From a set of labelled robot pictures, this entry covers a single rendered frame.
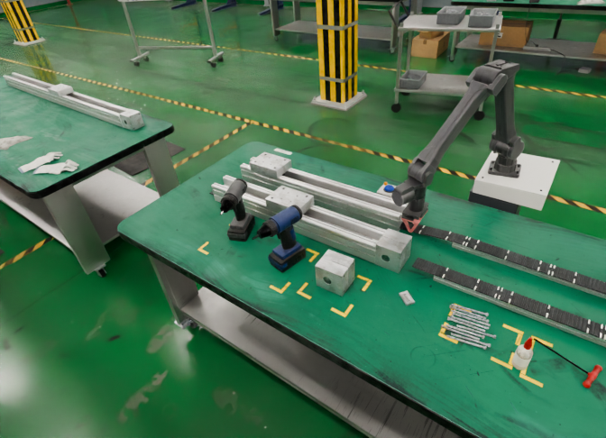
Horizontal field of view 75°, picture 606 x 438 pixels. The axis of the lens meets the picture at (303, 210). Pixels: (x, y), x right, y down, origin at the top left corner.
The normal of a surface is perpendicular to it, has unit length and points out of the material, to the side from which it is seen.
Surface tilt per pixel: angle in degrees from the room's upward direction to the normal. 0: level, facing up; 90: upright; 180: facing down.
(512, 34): 89
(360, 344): 0
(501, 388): 0
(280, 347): 0
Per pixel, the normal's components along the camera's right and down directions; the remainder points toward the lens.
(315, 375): -0.07, -0.80
